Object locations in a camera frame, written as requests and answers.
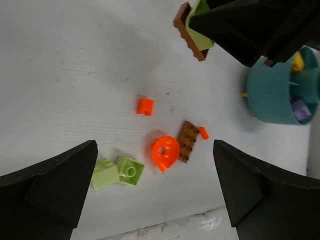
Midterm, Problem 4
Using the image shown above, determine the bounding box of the tiny orange lego stud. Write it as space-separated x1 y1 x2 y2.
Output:
198 126 210 140

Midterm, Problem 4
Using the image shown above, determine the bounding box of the teal round divided container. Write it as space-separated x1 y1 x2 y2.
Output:
245 46 320 126

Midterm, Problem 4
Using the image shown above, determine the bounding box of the orange round lego dish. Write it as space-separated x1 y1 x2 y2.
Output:
151 135 181 174

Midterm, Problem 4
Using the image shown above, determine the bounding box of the light purple square lego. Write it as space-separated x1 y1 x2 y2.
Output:
290 98 312 122

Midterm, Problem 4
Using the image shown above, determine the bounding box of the small yellow lego brick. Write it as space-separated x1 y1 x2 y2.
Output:
290 51 305 73

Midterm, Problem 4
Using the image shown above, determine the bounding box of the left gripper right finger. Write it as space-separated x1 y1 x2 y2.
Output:
213 139 320 240

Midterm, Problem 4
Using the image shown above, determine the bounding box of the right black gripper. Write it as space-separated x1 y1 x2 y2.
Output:
189 0 320 68

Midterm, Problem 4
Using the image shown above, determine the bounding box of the small orange lego clip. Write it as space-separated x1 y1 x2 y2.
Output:
136 98 155 116

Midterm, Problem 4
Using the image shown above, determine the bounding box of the green hollow lego brick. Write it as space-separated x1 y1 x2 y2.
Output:
116 155 145 187

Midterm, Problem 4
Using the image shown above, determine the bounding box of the yellow striped lego piece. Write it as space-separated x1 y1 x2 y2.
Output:
241 92 248 98

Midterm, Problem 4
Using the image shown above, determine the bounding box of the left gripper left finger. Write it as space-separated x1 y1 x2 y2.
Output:
0 140 98 240

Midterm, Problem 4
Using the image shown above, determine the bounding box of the pale green lego brick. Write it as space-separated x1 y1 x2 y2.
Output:
91 159 120 190

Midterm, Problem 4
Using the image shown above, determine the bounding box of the small brown lego plate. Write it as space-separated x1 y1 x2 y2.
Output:
173 2 209 62

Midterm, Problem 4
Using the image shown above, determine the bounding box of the brown long lego plate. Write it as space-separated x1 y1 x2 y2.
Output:
177 120 200 163

